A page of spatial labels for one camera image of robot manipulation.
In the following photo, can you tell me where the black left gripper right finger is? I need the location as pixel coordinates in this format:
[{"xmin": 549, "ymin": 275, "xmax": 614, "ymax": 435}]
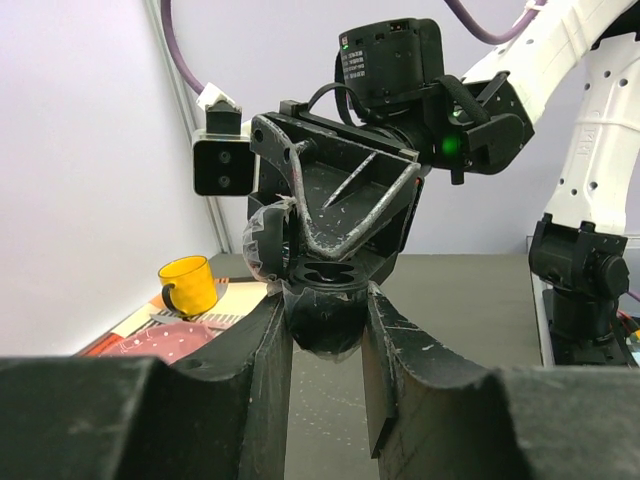
[{"xmin": 361, "ymin": 285, "xmax": 639, "ymax": 479}]

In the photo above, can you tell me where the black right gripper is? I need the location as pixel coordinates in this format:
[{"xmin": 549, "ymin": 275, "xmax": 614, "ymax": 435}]
[{"xmin": 247, "ymin": 102, "xmax": 422, "ymax": 282}]

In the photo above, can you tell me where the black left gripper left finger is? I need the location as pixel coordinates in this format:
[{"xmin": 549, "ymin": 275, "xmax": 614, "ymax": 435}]
[{"xmin": 1, "ymin": 296, "xmax": 292, "ymax": 479}]

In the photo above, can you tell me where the black earbud charging case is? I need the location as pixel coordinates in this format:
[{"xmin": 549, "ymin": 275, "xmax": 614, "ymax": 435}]
[{"xmin": 242, "ymin": 197, "xmax": 368, "ymax": 363}]

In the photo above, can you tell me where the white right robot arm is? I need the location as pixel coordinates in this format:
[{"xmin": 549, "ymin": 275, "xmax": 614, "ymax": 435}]
[{"xmin": 243, "ymin": 1, "xmax": 639, "ymax": 366}]

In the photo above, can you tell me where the colourful patterned placemat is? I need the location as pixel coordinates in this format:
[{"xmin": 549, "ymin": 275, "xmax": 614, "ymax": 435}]
[{"xmin": 79, "ymin": 278, "xmax": 267, "ymax": 364}]

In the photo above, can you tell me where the pink polka dot plate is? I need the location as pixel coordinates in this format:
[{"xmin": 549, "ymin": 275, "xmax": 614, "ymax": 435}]
[{"xmin": 102, "ymin": 321, "xmax": 220, "ymax": 364}]

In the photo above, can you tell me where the pink knife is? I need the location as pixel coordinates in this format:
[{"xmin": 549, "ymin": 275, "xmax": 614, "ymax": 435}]
[{"xmin": 149, "ymin": 314, "xmax": 229, "ymax": 331}]

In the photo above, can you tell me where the yellow mug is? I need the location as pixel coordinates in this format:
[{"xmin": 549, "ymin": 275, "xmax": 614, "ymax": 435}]
[{"xmin": 158, "ymin": 255, "xmax": 218, "ymax": 318}]

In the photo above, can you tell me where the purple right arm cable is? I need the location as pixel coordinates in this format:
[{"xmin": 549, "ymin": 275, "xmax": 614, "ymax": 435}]
[{"xmin": 158, "ymin": 0, "xmax": 546, "ymax": 104}]

